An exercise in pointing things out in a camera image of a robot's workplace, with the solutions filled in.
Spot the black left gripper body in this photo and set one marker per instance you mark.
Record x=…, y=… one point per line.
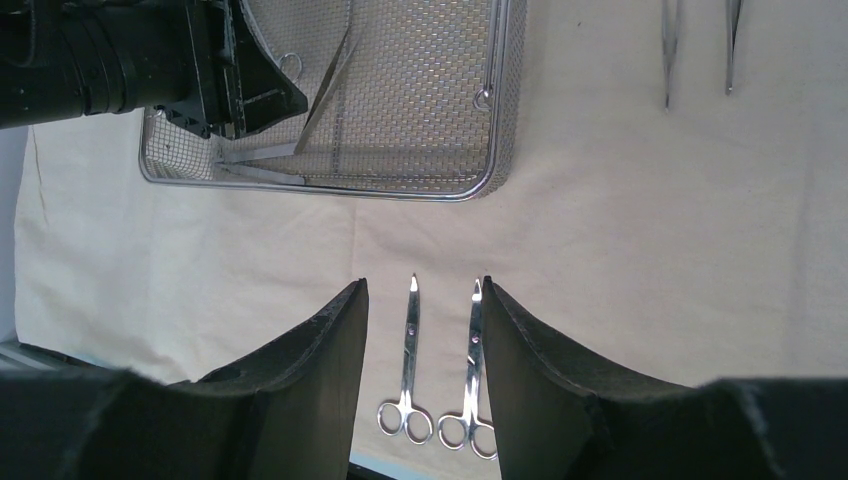
x=199, y=62

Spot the thin metal needle tweezers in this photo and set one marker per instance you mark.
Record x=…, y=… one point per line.
x=671, y=14

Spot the metal surgical instrument tray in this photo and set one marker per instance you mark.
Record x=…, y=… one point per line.
x=427, y=109

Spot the metal surgical scissors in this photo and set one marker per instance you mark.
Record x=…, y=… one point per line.
x=468, y=418

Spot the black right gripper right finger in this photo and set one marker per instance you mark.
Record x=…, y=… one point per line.
x=563, y=411

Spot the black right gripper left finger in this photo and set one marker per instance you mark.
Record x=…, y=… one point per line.
x=284, y=411

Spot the beige cloth wrap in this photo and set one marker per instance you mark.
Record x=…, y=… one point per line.
x=699, y=237

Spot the metal surgical forceps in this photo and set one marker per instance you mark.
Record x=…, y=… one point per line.
x=733, y=10

